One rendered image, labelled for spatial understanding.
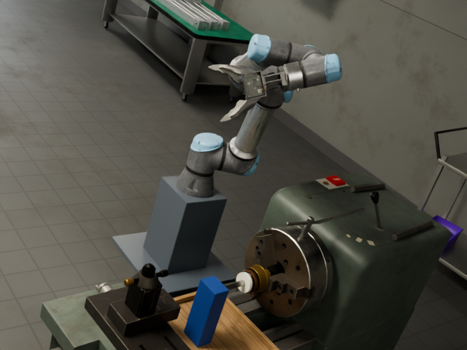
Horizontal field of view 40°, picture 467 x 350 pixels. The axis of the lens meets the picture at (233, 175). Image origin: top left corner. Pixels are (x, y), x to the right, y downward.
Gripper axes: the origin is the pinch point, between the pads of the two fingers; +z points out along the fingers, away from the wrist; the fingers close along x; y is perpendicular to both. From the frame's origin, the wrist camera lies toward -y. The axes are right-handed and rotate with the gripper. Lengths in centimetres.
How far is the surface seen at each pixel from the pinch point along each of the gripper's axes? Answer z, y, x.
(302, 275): -17, -29, 65
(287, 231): -15, -36, 51
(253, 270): -1, -31, 60
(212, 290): 13, -16, 59
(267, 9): -86, -521, -77
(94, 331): 51, -12, 62
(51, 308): 64, -17, 54
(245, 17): -63, -551, -76
